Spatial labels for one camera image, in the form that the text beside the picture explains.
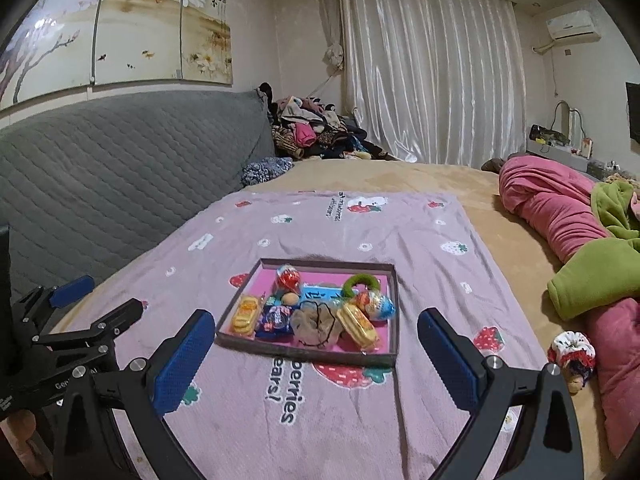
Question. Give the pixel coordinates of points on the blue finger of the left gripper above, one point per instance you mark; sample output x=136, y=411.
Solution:
x=92, y=348
x=38, y=305

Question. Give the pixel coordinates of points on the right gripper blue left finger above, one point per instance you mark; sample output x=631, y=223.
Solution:
x=88, y=443

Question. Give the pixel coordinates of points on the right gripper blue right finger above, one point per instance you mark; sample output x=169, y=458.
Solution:
x=546, y=441

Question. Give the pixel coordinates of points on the yellow biscuit pack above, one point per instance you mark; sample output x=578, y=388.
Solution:
x=246, y=315

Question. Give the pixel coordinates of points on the blue snack packet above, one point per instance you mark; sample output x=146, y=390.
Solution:
x=275, y=323

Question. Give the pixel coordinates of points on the tan walnut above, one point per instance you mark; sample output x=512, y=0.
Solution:
x=290, y=299

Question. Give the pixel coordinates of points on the large red blue toy egg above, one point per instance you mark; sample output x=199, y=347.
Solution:
x=377, y=306

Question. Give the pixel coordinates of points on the beige sheer hair scrunchie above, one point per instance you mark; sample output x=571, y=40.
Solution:
x=316, y=326

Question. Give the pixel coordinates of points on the yellow rice cracker pack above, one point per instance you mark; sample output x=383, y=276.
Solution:
x=358, y=326

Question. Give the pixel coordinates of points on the red white scrunchie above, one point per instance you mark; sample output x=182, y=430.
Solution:
x=574, y=353

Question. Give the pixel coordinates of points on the grey quilted headboard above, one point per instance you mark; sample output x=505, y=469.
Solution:
x=88, y=187

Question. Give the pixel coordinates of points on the tan bed sheet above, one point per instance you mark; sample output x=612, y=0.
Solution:
x=500, y=239

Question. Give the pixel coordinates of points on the green fleece blanket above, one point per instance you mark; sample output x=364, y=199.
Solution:
x=605, y=270

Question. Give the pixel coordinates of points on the pink strawberry print blanket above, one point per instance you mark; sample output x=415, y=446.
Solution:
x=252, y=417

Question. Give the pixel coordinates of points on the small red toy egg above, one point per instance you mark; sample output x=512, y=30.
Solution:
x=288, y=279

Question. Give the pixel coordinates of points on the grey shallow box tray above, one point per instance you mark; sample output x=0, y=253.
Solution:
x=310, y=309

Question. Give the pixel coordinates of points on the pink rolled quilt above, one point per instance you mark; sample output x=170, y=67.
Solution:
x=555, y=200

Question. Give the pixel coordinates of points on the dark blue patterned cloth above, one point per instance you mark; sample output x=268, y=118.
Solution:
x=266, y=169

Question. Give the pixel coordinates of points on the cluttered side table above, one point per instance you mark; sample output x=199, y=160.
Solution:
x=566, y=142

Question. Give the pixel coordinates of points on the pile of clothes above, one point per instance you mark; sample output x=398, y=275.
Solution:
x=303, y=128

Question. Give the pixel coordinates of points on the black television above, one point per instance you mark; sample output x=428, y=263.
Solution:
x=633, y=109

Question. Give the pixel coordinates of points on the white pleated curtain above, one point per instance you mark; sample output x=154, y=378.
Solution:
x=435, y=81

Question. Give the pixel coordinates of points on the white air conditioner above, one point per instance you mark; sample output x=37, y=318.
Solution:
x=571, y=28

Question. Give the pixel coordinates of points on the floral wall painting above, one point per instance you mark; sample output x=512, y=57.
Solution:
x=64, y=44

